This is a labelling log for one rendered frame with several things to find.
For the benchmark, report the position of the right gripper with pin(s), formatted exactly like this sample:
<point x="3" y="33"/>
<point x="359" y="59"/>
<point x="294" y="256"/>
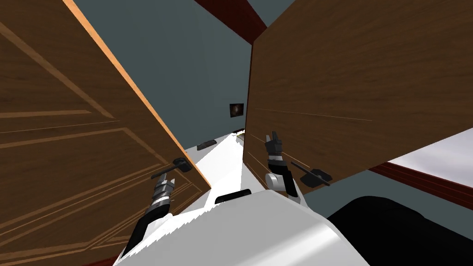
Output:
<point x="274" y="149"/>

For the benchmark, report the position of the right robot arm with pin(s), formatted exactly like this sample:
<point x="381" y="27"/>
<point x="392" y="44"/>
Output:
<point x="399" y="236"/>

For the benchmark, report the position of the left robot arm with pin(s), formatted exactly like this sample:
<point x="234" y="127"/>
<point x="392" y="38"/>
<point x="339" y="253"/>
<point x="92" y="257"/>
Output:
<point x="149" y="218"/>

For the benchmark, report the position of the brown panelled door leaf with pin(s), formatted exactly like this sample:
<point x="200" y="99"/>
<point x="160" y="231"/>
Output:
<point x="74" y="147"/>

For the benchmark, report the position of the dark square wall picture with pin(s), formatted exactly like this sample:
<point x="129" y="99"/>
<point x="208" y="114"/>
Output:
<point x="237" y="110"/>

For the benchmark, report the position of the plain brown door leaf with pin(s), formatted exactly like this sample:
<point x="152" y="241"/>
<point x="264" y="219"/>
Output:
<point x="351" y="81"/>

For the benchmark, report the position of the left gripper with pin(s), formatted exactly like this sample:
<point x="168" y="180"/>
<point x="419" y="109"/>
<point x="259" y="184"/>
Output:
<point x="163" y="190"/>

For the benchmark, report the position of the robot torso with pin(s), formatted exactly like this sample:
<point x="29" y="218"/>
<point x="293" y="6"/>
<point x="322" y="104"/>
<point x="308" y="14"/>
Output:
<point x="255" y="232"/>

